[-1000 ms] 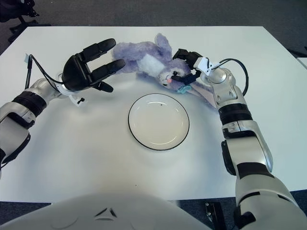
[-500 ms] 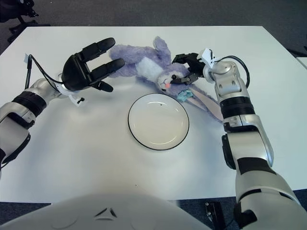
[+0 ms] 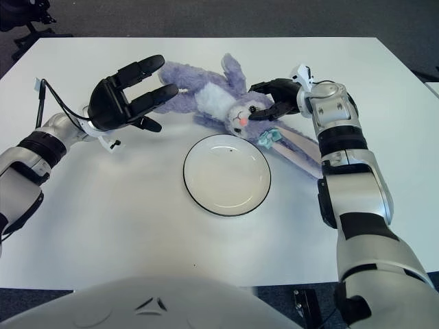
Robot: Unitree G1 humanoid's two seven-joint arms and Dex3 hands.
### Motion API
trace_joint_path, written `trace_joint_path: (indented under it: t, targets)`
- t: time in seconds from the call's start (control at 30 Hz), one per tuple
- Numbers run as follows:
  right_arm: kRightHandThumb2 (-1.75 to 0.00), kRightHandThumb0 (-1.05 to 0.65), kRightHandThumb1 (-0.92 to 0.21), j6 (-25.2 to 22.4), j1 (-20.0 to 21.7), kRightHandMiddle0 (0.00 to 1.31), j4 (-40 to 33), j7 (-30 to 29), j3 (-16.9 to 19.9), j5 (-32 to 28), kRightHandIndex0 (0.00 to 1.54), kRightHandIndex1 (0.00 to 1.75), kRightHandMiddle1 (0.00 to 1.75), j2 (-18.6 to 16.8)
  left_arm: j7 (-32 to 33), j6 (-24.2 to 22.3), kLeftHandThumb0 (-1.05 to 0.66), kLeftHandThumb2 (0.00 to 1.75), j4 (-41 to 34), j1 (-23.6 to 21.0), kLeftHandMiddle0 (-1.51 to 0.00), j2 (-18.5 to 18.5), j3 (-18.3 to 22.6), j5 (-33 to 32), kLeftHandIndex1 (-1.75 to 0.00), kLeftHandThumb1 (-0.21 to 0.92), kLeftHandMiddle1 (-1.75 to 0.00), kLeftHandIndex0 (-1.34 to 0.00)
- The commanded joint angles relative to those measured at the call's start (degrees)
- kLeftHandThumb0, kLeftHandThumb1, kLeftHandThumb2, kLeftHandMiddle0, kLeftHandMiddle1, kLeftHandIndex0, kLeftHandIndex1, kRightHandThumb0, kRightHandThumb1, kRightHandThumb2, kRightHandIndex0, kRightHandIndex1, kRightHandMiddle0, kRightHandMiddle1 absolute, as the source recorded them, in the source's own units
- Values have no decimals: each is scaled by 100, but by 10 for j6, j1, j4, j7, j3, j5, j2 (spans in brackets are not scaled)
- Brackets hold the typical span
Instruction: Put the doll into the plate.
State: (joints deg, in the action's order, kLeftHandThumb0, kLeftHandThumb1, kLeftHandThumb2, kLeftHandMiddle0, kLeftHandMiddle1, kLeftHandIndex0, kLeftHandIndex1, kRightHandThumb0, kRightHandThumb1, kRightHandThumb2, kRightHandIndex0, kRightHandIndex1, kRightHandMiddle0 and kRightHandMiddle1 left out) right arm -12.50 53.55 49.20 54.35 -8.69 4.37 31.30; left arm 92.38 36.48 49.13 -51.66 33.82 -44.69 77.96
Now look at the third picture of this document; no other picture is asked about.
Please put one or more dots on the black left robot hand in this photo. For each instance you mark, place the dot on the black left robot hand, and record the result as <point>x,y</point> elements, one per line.
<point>106,106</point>

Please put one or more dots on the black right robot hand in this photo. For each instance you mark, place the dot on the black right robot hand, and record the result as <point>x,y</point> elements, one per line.
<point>286,92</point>

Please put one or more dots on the purple plush teddy bear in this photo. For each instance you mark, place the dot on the purple plush teddy bear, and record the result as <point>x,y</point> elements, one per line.
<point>205,89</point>

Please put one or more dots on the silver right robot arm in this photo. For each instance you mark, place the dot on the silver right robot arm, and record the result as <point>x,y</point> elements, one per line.
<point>356,192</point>

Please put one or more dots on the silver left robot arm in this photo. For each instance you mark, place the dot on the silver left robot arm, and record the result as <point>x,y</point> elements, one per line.
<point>17,171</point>

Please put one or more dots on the white plate with black rim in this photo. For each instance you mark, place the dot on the white plate with black rim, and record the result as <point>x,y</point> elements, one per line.
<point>226,176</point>

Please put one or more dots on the black office chair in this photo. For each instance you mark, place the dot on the black office chair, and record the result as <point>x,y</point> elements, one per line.
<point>13,17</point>

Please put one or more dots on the white side table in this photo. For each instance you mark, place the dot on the white side table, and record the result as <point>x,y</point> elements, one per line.
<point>433,86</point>

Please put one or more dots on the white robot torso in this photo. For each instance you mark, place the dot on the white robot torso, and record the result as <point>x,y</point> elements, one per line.
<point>154,301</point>

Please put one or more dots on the white right wrist mount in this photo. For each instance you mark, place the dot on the white right wrist mount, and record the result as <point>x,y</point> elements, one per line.
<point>303,75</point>

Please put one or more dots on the white wrist mount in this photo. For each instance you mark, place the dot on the white wrist mount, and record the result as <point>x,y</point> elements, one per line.
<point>108,145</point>
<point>303,75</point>

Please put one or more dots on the white left wrist mount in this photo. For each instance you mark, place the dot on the white left wrist mount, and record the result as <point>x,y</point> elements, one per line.
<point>108,145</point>

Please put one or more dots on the black metal table bracket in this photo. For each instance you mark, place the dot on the black metal table bracket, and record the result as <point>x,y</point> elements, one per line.
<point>303,308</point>

